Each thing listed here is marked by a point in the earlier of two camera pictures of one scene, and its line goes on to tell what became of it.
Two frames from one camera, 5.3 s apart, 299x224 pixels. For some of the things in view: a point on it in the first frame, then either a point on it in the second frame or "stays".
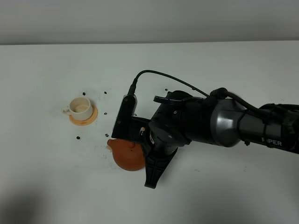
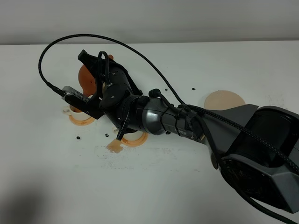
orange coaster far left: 87,122 stays
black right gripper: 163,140 -> 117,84
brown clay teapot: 128,155 -> 87,80
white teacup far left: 80,108 stays
